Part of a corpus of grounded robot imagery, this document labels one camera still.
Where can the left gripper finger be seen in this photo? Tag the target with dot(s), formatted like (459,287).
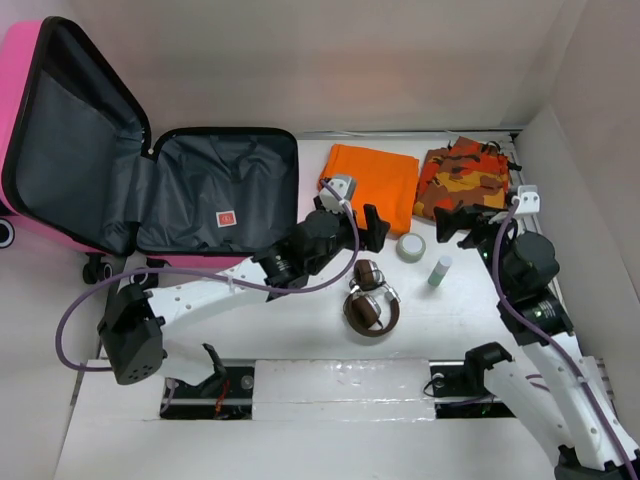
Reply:
(372,218)
(376,239)

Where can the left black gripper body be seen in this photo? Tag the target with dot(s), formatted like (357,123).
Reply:
(345,238)

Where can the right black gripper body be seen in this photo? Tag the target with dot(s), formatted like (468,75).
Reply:
(484,234)

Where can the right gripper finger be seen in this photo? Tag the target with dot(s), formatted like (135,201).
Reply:
(458,216)
(446,228)

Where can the orange cloth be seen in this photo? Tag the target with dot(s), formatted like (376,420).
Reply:
(386,180)

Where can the orange camouflage shorts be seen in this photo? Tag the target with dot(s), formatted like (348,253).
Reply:
(464,173)

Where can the brown over-ear headphones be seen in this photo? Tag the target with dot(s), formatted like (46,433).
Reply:
(361,309)

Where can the pink hard-shell suitcase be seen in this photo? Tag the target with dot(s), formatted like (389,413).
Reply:
(80,165)

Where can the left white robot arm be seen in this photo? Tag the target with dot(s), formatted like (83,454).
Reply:
(138,329)

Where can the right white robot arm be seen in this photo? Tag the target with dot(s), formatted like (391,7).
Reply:
(569,414)

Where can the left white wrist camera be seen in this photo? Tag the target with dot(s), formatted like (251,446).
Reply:
(337,192)

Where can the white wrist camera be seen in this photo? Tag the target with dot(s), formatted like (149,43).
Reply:
(337,192)
(527,199)

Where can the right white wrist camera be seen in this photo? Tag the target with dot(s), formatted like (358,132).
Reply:
(527,199)

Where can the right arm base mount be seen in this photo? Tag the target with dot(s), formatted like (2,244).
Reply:
(456,397)

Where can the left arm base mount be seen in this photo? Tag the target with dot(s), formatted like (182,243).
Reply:
(231,401)

